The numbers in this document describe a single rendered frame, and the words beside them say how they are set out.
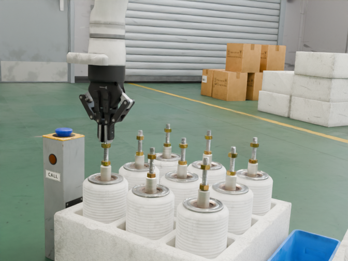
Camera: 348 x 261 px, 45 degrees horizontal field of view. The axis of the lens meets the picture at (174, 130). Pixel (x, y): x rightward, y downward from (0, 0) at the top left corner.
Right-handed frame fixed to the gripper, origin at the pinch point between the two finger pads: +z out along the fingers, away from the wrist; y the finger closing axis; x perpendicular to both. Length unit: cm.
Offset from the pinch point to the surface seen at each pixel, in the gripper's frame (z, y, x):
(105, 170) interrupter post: 7.7, -0.7, 0.8
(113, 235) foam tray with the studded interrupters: 17.4, -8.5, 8.1
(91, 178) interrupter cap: 9.9, 2.3, 1.8
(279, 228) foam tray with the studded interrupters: 20.6, -32.8, -21.0
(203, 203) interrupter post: 9.2, -24.2, 2.4
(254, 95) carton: 28, 86, -369
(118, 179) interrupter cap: 9.8, -2.8, -0.9
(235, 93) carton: 27, 100, -348
